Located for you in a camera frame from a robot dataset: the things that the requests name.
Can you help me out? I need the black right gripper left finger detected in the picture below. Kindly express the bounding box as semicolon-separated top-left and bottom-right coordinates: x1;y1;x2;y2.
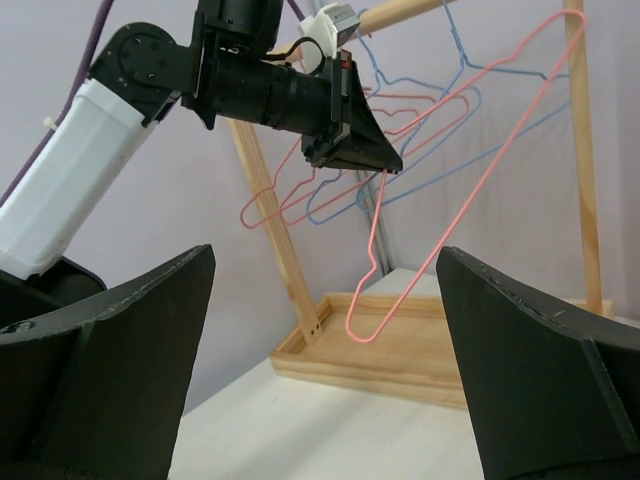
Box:
1;244;216;479

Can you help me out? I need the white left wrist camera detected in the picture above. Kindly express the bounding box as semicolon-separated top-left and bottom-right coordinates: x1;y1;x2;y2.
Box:
298;2;360;59

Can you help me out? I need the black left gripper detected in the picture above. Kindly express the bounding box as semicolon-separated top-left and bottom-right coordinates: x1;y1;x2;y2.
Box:
302;49;404;174

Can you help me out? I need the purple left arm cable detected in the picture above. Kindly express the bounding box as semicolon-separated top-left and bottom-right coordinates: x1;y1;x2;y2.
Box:
0;0;116;206

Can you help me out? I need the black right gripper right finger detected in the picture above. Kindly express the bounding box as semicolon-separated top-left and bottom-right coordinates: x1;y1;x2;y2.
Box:
436;247;639;479

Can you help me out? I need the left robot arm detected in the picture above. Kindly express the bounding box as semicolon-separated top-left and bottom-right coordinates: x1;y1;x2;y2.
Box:
1;1;403;325

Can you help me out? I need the wooden clothes rack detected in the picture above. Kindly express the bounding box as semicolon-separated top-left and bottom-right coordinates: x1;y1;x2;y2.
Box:
230;1;613;408

